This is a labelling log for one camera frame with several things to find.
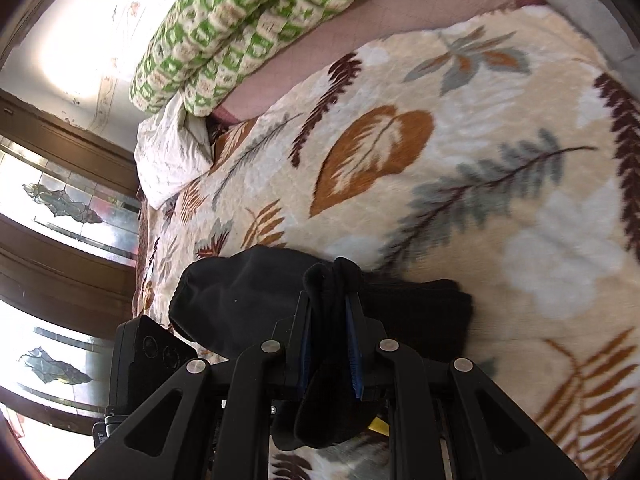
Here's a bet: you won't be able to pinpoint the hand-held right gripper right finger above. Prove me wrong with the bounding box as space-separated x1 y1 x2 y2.
344 292 589 480

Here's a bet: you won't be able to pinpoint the grey quilted pillow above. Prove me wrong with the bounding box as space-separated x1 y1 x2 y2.
539 0 637 77

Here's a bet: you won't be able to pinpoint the wooden glass-panel door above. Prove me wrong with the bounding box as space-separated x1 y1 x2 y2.
0 87 147 437

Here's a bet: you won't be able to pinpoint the white printed pillow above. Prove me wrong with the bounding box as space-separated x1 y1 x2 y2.
134 93 216 211

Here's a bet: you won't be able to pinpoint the pink quilted bed sheet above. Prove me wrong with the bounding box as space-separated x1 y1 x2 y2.
207 0 552 127

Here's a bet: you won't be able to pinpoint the green checked folded quilt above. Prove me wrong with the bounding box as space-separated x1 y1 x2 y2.
128 0 369 119

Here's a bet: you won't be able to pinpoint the black pants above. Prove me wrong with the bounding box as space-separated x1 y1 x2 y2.
168 244 474 452

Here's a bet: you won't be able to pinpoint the leaf print fleece blanket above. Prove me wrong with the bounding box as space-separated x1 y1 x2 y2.
132 4 640 480

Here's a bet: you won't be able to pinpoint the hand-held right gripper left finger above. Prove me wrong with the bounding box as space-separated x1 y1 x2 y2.
67 291 314 480

